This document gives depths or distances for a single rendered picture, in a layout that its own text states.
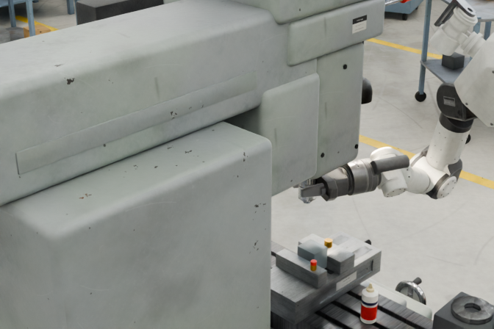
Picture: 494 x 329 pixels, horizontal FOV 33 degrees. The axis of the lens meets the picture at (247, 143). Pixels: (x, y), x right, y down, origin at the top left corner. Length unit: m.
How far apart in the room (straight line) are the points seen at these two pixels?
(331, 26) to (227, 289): 0.60
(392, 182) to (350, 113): 0.27
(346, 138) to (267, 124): 0.33
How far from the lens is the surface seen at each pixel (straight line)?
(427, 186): 2.37
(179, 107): 1.54
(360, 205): 4.63
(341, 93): 1.93
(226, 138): 1.58
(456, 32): 2.08
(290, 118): 1.78
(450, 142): 2.33
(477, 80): 2.03
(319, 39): 1.79
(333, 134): 1.95
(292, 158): 1.82
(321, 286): 2.14
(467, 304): 1.91
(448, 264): 4.19
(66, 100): 1.39
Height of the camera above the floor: 2.20
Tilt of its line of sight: 24 degrees down
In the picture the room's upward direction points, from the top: straight up
